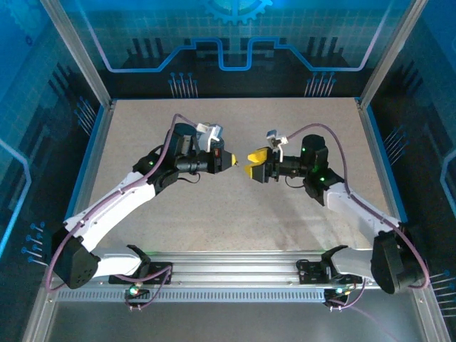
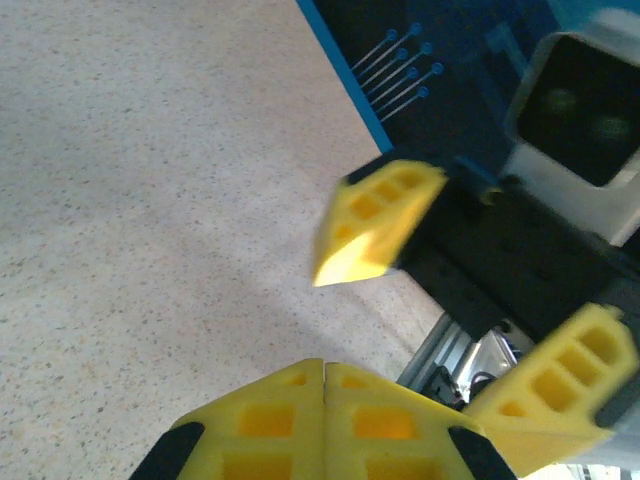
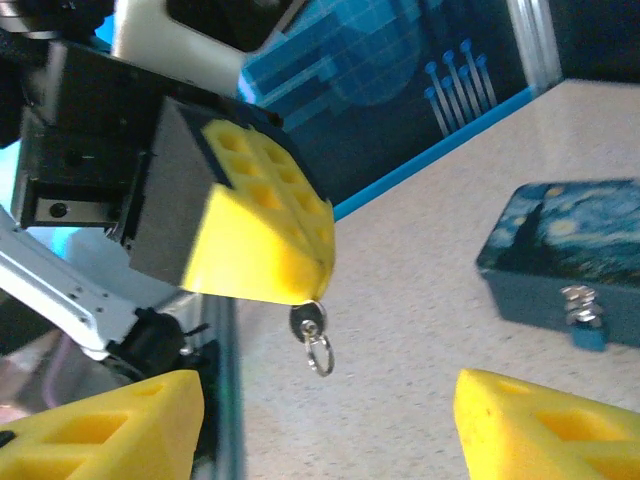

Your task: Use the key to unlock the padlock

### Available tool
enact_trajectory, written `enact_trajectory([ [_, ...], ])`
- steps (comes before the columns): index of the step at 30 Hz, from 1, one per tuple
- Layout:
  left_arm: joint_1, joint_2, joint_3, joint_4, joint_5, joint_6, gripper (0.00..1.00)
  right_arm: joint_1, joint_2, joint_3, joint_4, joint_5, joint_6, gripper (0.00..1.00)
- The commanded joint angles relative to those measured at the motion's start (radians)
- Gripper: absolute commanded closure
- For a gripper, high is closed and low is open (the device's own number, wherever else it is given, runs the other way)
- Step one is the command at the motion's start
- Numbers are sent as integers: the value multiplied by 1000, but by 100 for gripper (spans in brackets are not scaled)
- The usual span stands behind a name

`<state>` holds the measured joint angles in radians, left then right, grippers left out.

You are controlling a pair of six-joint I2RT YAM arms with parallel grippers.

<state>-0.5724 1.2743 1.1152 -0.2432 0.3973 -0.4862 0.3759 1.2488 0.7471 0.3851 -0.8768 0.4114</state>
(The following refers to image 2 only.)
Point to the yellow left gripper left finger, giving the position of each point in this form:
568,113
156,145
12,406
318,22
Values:
265,425

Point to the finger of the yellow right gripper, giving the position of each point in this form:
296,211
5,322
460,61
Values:
375,220
550,390

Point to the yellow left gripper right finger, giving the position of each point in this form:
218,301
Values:
385,430

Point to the aluminium mounting rail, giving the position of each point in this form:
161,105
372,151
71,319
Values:
435,345

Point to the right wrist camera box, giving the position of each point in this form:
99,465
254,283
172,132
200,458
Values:
575,100

